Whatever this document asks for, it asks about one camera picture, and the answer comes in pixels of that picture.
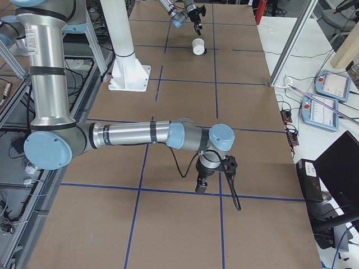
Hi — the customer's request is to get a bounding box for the black box device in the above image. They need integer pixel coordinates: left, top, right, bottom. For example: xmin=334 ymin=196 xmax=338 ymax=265
xmin=296 ymin=159 xmax=323 ymax=203

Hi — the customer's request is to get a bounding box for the wooden beam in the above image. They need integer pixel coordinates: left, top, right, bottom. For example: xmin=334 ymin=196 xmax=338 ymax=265
xmin=330 ymin=22 xmax=359 ymax=69

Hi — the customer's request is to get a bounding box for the white smiley mug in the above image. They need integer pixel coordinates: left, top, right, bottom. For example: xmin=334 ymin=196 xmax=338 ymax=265
xmin=192 ymin=38 xmax=206 ymax=55

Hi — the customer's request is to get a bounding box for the red cylinder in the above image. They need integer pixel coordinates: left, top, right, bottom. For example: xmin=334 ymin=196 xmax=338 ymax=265
xmin=255 ymin=0 xmax=267 ymax=25

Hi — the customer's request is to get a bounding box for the blue teach pendant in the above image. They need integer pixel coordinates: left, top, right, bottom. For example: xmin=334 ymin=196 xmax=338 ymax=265
xmin=315 ymin=69 xmax=351 ymax=102
xmin=300 ymin=96 xmax=339 ymax=132

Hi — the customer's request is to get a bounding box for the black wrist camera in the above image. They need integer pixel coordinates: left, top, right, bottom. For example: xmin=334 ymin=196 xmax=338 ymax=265
xmin=196 ymin=5 xmax=206 ymax=16
xmin=223 ymin=155 xmax=238 ymax=177

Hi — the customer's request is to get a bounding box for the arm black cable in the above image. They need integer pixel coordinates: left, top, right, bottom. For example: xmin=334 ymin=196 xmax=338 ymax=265
xmin=169 ymin=145 xmax=242 ymax=211

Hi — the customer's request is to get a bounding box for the near blue teach pendant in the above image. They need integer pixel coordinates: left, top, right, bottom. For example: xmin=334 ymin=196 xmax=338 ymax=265
xmin=300 ymin=96 xmax=339 ymax=132

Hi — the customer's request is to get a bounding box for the white pillar with base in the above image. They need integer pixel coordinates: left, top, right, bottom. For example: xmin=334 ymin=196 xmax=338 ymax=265
xmin=101 ymin=0 xmax=151 ymax=92

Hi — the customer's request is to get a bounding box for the black laptop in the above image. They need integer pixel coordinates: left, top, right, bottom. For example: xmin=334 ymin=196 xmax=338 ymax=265
xmin=313 ymin=130 xmax=359 ymax=214

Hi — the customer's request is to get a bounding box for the far blue teach pendant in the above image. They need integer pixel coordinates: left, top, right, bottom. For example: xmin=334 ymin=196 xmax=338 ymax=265
xmin=315 ymin=69 xmax=351 ymax=102

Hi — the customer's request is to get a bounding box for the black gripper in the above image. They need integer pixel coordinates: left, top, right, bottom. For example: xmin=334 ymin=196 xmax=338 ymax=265
xmin=195 ymin=155 xmax=225 ymax=193
xmin=188 ymin=10 xmax=202 ymax=35

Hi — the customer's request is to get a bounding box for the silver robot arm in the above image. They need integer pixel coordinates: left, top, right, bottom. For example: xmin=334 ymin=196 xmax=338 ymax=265
xmin=14 ymin=1 xmax=237 ymax=193
xmin=158 ymin=0 xmax=206 ymax=36

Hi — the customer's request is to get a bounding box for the orange circuit board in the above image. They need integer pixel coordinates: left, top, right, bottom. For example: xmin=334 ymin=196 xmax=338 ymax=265
xmin=280 ymin=109 xmax=292 ymax=124
xmin=286 ymin=130 xmax=299 ymax=147

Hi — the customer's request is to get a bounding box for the aluminium frame post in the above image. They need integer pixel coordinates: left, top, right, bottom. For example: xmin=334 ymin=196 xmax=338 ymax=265
xmin=269 ymin=0 xmax=318 ymax=87

